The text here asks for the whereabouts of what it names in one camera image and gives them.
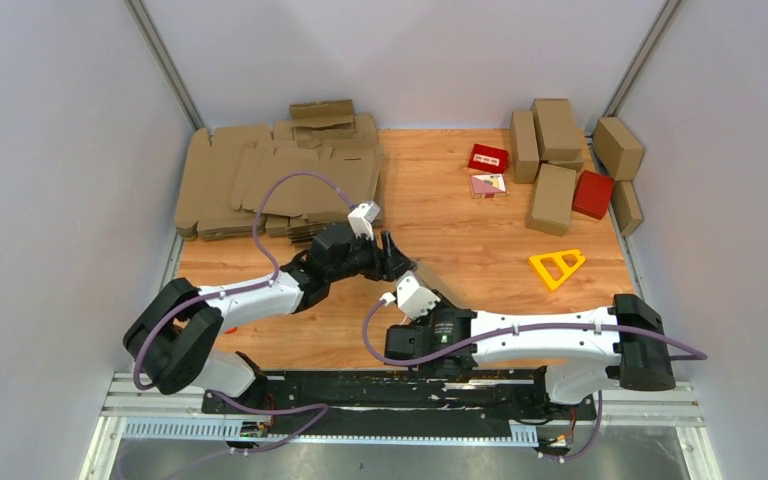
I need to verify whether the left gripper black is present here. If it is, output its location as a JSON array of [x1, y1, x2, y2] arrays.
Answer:
[[328, 229, 418, 284]]

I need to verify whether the cardboard box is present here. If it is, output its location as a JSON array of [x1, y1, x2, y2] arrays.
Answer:
[[414, 260, 470, 309], [526, 164, 577, 237], [592, 117, 645, 181], [509, 110, 540, 184], [611, 181, 643, 237], [531, 98, 581, 163]]

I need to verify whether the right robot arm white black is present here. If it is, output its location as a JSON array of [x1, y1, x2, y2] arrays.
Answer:
[[382, 294, 676, 418]]

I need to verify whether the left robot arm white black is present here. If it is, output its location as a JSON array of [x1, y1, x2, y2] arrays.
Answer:
[[123, 223, 416, 413]]

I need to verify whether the pink puzzle box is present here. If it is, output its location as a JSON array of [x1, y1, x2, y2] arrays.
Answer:
[[469, 173, 508, 199]]

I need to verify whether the small red box with window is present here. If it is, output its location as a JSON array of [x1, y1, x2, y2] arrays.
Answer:
[[467, 143, 510, 174]]

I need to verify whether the folded cardboard box front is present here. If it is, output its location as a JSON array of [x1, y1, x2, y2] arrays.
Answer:
[[526, 164, 577, 237]]

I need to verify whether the folded cardboard box top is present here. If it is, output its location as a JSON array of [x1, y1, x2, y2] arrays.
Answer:
[[531, 98, 581, 163]]

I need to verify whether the flat cardboard stack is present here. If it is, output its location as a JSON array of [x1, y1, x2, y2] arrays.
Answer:
[[174, 100, 384, 241]]

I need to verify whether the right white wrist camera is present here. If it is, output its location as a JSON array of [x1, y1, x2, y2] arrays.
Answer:
[[395, 271, 441, 320]]

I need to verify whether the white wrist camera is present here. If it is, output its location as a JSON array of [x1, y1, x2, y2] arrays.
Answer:
[[347, 201, 381, 240], [395, 271, 441, 320]]

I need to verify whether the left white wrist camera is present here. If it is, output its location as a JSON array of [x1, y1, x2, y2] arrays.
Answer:
[[347, 201, 381, 240]]

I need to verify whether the yellow triangular plastic frame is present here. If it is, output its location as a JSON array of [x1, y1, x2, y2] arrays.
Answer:
[[527, 249, 586, 292]]

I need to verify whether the aluminium rail frame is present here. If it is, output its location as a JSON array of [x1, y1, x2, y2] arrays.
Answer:
[[79, 228, 723, 480]]

